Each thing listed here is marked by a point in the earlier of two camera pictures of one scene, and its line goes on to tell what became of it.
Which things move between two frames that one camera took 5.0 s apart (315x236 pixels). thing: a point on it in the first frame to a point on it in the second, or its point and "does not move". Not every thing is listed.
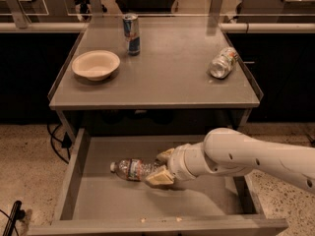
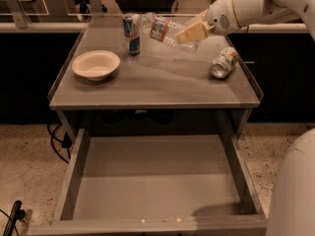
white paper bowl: (95, 65) does not move
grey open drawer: (96, 202) does not move
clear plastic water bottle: (135, 169) to (165, 30)
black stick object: (17, 214) does not move
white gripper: (176, 163) to (220, 20)
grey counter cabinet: (154, 72) does not move
